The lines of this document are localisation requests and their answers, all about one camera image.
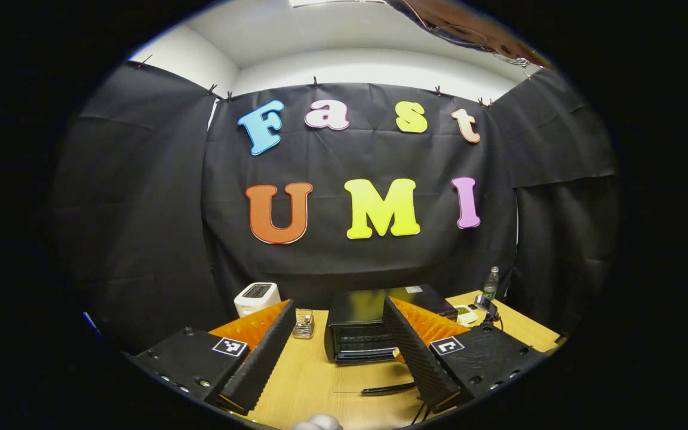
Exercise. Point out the clear plastic water bottle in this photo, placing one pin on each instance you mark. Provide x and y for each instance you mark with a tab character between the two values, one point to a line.
491	286

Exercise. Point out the white toaster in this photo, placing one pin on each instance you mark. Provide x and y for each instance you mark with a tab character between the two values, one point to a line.
251	306

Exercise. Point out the white divided dish with grains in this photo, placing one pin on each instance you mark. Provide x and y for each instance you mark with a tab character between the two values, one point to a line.
465	316

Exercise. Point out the black backdrop cloth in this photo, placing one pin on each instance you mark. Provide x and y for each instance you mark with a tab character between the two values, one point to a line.
332	161

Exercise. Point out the blurred brown object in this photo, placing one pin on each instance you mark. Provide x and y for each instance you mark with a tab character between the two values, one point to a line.
469	27

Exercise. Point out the black electric oven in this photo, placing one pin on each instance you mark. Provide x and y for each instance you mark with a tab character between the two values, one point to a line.
359	322

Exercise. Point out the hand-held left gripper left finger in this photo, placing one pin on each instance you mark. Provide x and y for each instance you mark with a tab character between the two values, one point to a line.
260	364

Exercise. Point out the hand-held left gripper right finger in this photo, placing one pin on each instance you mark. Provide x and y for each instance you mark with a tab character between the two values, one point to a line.
415	358

